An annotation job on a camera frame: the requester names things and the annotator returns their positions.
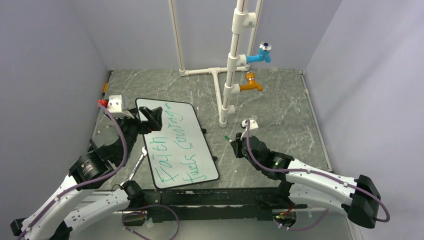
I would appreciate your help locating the white pvc pipe frame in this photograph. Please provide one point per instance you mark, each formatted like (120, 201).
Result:
(214, 37)

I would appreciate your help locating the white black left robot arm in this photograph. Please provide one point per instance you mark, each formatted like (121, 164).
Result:
(58, 218)

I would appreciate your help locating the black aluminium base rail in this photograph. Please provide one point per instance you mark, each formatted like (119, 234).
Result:
(212, 204)

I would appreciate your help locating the orange yellow pen by wall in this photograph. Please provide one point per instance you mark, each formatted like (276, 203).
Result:
(104, 89)

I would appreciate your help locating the black framed whiteboard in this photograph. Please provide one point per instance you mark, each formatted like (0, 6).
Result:
(178, 154)

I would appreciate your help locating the white green whiteboard marker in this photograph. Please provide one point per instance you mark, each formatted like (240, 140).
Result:
(228, 138)

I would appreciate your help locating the silver open end wrench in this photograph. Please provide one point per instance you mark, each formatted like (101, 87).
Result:
(133, 172)

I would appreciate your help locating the orange plastic faucet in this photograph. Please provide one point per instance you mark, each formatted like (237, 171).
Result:
(250, 77)

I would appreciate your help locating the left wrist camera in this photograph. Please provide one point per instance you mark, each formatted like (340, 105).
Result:
(117, 105)

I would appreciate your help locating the blue plastic faucet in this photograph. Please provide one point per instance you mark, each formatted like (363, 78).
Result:
(263, 55)

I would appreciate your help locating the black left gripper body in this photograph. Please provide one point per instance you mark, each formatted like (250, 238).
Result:
(132, 127)

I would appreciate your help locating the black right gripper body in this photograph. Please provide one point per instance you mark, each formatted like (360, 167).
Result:
(240, 151)

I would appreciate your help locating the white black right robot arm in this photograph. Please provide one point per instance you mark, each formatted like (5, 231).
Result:
(301, 184)

